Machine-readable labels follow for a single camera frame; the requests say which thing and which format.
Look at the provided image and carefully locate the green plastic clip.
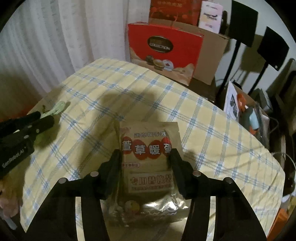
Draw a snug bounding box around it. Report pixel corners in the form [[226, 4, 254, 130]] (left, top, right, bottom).
[[41, 101, 71, 118]]

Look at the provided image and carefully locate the small snack packet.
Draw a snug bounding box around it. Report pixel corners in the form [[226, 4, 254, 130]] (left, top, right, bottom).
[[108, 121, 189, 227]]

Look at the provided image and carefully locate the person left hand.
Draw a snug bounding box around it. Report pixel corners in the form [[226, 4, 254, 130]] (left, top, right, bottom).
[[1, 173, 19, 218]]

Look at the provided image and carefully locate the yellow plaid tablecloth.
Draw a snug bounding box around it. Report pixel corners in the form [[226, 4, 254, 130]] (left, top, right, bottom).
[[20, 59, 285, 240]]

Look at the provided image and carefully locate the brown cardboard box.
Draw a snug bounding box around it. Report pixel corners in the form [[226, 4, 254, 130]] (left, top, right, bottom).
[[149, 18, 229, 85]]

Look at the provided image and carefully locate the brown sofa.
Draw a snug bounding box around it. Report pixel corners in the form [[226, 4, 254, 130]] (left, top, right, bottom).
[[267, 58, 295, 136]]

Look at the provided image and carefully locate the red gift box front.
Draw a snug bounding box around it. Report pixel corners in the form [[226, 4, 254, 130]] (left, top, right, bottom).
[[128, 22, 204, 86]]

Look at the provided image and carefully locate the red gift box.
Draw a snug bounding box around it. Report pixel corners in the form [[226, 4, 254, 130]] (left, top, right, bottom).
[[128, 22, 204, 86], [149, 0, 202, 26]]

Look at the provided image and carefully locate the right black speaker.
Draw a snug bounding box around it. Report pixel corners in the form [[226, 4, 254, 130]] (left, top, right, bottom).
[[248, 27, 290, 95]]

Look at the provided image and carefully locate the black speaker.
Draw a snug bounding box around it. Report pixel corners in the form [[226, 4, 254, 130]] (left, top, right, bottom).
[[216, 1, 258, 100], [248, 27, 290, 95]]

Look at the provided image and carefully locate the pink white small box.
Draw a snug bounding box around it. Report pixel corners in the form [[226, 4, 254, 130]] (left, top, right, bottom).
[[198, 1, 223, 34]]

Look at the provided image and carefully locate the red gift box top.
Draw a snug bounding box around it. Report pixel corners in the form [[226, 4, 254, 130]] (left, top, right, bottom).
[[149, 0, 202, 26]]

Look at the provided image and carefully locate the left black speaker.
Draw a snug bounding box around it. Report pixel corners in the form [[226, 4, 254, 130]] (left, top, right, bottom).
[[216, 1, 258, 100]]

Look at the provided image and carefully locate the white charging cable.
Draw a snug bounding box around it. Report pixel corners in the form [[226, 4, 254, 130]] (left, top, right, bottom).
[[272, 151, 296, 172]]

